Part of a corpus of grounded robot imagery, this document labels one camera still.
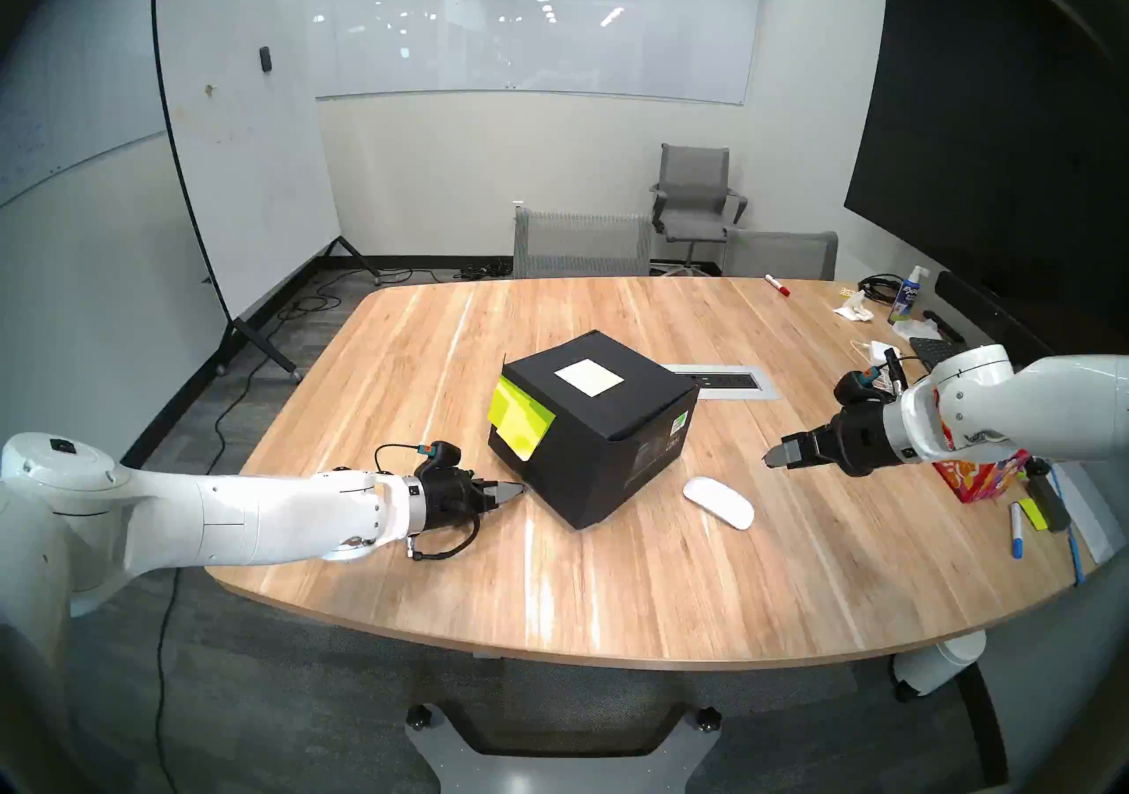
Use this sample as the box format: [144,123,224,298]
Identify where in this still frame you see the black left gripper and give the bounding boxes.
[424,467,527,531]

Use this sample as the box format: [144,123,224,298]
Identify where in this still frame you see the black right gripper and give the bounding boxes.
[763,404,892,477]

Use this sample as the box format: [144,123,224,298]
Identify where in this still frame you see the white computer mouse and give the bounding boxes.
[683,477,756,531]

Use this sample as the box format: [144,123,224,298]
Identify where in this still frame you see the black cardboard box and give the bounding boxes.
[487,329,700,531]

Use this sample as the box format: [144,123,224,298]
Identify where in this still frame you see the colourful tissue box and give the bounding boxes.
[931,413,1031,505]

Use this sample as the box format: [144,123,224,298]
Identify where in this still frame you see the yellow sticky note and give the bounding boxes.
[497,394,557,461]

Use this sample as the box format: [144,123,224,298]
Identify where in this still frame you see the green sticky note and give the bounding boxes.
[487,375,523,429]

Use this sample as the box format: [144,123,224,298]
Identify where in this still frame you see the silver table outlet panel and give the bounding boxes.
[666,365,781,402]

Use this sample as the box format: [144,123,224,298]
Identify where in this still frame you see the square paper sticker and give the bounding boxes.
[554,358,624,397]

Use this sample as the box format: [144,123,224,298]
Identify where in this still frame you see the whiteboard cleaner spray bottle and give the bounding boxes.
[888,265,931,324]

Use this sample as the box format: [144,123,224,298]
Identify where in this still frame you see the grey fabric chair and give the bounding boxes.
[722,228,839,282]

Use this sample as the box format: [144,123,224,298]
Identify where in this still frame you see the black video bar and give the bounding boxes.
[935,270,1055,361]

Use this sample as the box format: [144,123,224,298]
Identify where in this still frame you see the black whiteboard eraser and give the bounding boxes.
[1023,459,1073,533]

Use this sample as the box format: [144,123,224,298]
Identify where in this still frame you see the grey mesh chair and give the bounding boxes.
[513,206,654,279]

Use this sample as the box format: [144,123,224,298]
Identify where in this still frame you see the blue pen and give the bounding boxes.
[1050,466,1086,583]

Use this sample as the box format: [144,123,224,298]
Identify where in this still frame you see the grey office chair with armrests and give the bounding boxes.
[650,143,749,277]

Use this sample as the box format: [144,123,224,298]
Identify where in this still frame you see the rolling whiteboard with stand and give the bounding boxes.
[152,0,382,380]

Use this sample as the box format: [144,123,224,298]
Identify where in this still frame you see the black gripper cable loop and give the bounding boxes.
[407,514,482,562]

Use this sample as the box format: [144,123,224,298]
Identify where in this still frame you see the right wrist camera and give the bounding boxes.
[834,349,908,405]

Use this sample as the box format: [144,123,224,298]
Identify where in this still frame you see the grey robot base frame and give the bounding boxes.
[404,702,722,794]

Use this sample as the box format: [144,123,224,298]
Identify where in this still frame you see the large black wall screen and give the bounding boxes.
[844,0,1129,339]

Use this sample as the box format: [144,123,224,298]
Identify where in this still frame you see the black floor cable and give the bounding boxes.
[155,307,296,794]

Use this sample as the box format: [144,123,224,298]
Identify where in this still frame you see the wall glass whiteboard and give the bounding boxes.
[0,0,168,207]
[269,0,768,105]

